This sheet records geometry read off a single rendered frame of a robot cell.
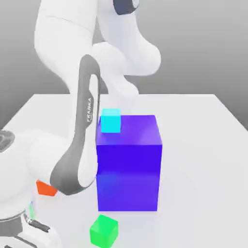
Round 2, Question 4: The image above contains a small cyan cube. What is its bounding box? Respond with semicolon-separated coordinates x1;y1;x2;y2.
100;108;122;134

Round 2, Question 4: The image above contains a small green cube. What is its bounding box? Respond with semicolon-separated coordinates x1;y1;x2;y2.
89;214;119;248

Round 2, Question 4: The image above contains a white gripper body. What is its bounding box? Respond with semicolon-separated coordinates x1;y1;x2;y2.
0;229;62;248

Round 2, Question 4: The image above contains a small red cube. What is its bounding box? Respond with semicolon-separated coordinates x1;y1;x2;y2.
36;179;59;197

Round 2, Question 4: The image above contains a large blue box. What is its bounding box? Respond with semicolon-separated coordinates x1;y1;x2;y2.
95;114;163;212

